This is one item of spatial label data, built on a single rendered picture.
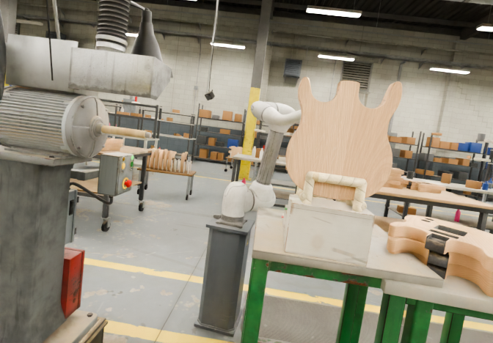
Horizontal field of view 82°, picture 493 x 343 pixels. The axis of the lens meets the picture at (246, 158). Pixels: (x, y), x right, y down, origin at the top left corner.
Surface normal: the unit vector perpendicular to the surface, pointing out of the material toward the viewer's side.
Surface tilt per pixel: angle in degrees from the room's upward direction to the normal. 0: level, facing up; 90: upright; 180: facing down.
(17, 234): 90
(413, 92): 90
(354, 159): 90
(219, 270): 90
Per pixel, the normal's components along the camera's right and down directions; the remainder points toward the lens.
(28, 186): -0.07, 0.08
